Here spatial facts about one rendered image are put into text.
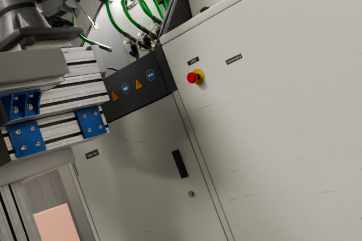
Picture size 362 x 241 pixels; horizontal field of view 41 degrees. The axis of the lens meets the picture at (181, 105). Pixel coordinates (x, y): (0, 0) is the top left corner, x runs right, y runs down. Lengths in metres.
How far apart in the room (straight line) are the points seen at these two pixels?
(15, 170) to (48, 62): 0.33
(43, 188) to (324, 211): 4.14
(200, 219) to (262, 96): 0.51
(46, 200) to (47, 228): 1.56
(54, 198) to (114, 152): 3.35
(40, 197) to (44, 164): 3.97
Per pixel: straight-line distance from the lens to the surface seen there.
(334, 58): 1.36
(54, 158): 1.46
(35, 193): 5.44
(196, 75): 1.55
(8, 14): 1.44
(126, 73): 1.79
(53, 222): 3.83
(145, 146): 1.79
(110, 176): 1.96
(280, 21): 1.42
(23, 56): 1.18
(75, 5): 1.89
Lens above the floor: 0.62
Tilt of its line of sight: 4 degrees up
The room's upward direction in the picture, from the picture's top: 21 degrees counter-clockwise
